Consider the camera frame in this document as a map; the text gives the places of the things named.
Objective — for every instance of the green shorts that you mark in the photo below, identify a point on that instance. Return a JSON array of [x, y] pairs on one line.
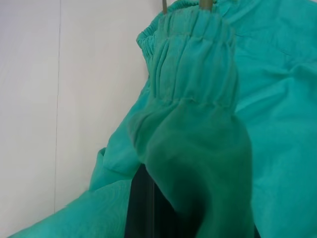
[[272, 124]]

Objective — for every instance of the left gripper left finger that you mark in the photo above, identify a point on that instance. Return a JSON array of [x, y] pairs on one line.
[[140, 205]]

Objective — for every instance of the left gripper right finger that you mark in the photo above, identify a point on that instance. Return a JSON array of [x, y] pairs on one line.
[[168, 223]]

